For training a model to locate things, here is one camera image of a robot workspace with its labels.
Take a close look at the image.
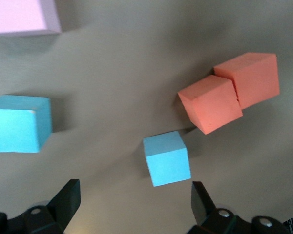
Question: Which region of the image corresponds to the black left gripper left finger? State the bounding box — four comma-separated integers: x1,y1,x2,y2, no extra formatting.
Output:
0,179,82,234

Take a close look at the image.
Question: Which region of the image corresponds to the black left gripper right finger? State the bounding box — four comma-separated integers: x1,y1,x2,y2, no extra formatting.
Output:
187,181,290,234

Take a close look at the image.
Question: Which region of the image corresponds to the blue foam block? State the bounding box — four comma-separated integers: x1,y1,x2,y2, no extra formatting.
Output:
142,130,192,188
0,94,52,154

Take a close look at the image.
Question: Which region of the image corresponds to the orange foam block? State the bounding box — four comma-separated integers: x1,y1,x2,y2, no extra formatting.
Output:
177,74,244,136
213,52,281,110

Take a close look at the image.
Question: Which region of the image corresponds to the pink foam block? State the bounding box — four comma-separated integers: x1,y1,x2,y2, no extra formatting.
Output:
0,0,63,37

